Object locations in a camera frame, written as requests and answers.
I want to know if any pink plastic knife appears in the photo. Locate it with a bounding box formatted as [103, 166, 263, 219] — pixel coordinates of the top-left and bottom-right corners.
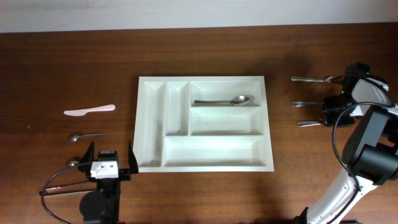
[63, 105, 116, 116]

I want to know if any white plastic cutlery tray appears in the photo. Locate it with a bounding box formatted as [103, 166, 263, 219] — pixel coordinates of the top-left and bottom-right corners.
[133, 76, 274, 172]

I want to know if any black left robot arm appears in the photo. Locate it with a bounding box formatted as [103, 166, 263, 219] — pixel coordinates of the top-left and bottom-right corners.
[78, 142, 139, 223]

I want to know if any small metal teaspoon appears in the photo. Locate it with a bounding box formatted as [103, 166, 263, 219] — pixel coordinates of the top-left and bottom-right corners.
[65, 157, 80, 167]
[68, 133, 106, 142]

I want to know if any metal fork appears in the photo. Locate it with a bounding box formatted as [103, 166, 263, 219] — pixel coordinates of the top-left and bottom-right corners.
[292, 101, 324, 108]
[291, 77, 333, 83]

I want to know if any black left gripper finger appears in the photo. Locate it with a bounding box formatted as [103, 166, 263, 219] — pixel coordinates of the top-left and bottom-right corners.
[128, 140, 139, 174]
[80, 142, 95, 164]

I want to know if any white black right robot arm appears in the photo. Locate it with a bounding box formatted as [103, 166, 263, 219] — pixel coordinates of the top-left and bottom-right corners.
[293, 62, 397, 224]

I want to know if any large metal spoon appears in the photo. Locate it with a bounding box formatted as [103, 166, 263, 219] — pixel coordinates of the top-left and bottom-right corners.
[296, 121, 326, 128]
[193, 95, 251, 106]

